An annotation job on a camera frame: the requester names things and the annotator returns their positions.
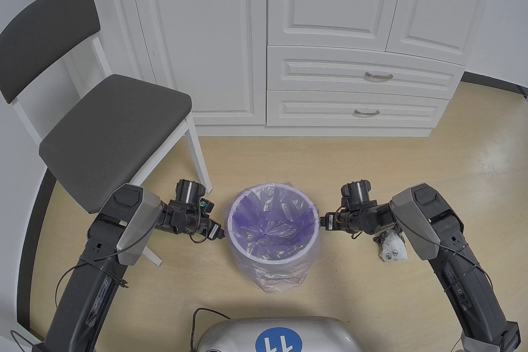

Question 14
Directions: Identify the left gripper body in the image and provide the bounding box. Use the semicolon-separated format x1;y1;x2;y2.
186;216;221;241

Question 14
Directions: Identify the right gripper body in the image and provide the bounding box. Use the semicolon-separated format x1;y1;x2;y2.
327;212;359;235

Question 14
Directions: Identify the black white wrapper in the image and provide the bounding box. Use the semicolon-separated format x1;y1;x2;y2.
373;229;409;262

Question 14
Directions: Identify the purple plastic bag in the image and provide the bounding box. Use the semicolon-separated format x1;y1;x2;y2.
223;180;323;294

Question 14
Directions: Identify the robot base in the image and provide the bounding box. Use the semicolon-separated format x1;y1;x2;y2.
198;316;365;352

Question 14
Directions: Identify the white trash bin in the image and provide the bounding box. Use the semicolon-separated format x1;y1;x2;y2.
226;183;321;289

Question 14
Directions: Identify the white chair with grey cushions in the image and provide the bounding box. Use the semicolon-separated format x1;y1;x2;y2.
0;0;213;266

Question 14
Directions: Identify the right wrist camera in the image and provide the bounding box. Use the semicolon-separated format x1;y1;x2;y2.
340;179;377;208

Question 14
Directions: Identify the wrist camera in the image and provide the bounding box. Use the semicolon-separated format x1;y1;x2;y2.
175;178;216;216
340;179;377;208

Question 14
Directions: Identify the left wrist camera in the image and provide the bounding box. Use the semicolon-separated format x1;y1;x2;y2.
175;178;216;216

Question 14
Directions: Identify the black cable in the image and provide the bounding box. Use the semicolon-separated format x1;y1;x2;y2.
190;307;232;349

